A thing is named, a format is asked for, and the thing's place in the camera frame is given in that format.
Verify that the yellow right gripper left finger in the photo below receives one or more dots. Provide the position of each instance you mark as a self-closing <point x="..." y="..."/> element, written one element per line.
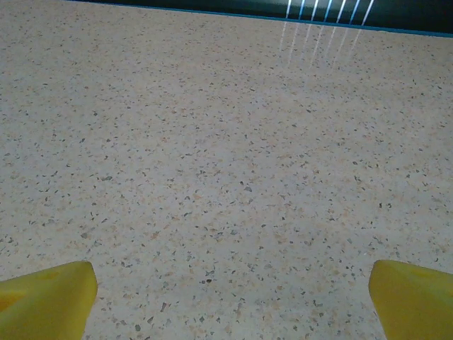
<point x="42" y="304"/>

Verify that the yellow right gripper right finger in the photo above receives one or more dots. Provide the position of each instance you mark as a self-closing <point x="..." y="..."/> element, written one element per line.
<point x="417" y="304"/>

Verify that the blue table border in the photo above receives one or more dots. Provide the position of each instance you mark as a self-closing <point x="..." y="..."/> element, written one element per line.
<point x="354" y="26"/>

